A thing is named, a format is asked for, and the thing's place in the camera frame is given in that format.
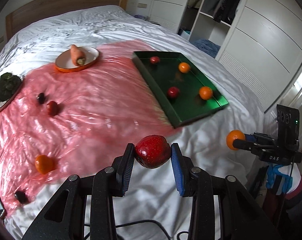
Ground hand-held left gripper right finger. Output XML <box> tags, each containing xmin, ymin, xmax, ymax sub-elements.
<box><xmin>170</xmin><ymin>142</ymin><xmax>284</xmax><ymax>240</ymax></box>

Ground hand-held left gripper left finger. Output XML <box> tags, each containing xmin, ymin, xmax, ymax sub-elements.
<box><xmin>22</xmin><ymin>143</ymin><xmax>135</xmax><ymax>240</ymax></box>

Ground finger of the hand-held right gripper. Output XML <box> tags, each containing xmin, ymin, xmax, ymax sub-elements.
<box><xmin>244</xmin><ymin>133</ymin><xmax>274</xmax><ymax>143</ymax></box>
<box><xmin>234</xmin><ymin>139</ymin><xmax>266</xmax><ymax>153</ymax></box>

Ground orange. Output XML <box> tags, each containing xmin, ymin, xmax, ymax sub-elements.
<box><xmin>178</xmin><ymin>62</ymin><xmax>191</xmax><ymax>74</ymax></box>
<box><xmin>199</xmin><ymin>86</ymin><xmax>214</xmax><ymax>101</ymax></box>
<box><xmin>35</xmin><ymin>154</ymin><xmax>55</xmax><ymax>175</ymax></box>
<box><xmin>226</xmin><ymin>129</ymin><xmax>246</xmax><ymax>151</ymax></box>

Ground green tray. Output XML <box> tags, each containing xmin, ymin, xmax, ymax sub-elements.
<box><xmin>132</xmin><ymin>51</ymin><xmax>229</xmax><ymax>129</ymax></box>

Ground person's right hand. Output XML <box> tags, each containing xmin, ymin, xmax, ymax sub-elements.
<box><xmin>266</xmin><ymin>164</ymin><xmax>302</xmax><ymax>195</ymax></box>

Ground white bed with wooden headboard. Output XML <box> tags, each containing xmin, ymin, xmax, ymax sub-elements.
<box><xmin>0</xmin><ymin>4</ymin><xmax>266</xmax><ymax>240</ymax></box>

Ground pink plastic sheet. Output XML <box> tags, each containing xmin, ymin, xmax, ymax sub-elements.
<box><xmin>0</xmin><ymin>40</ymin><xmax>181</xmax><ymax>218</ymax></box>

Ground blue blanket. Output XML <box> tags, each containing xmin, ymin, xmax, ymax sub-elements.
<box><xmin>192</xmin><ymin>38</ymin><xmax>221</xmax><ymax>59</ymax></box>

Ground white wardrobe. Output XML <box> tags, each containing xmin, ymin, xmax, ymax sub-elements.
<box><xmin>148</xmin><ymin>0</ymin><xmax>302</xmax><ymax>113</ymax></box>

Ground orange-rimmed white plate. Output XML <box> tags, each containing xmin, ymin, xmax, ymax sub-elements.
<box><xmin>55</xmin><ymin>46</ymin><xmax>100</xmax><ymax>73</ymax></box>

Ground carrot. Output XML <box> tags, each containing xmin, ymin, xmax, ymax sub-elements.
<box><xmin>70</xmin><ymin>44</ymin><xmax>86</xmax><ymax>67</ymax></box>

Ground row of hanging clothes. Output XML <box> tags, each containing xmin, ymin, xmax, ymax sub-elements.
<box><xmin>191</xmin><ymin>0</ymin><xmax>249</xmax><ymax>23</ymax></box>

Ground dark leafy greens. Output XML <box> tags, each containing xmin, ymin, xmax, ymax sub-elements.
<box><xmin>0</xmin><ymin>72</ymin><xmax>22</xmax><ymax>100</ymax></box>

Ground wooden headboard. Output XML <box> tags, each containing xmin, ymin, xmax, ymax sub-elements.
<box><xmin>5</xmin><ymin>0</ymin><xmax>131</xmax><ymax>38</ymax></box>

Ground black cable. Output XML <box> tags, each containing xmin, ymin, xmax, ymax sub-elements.
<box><xmin>288</xmin><ymin>152</ymin><xmax>297</xmax><ymax>180</ymax></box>
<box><xmin>83</xmin><ymin>219</ymin><xmax>191</xmax><ymax>240</ymax></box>

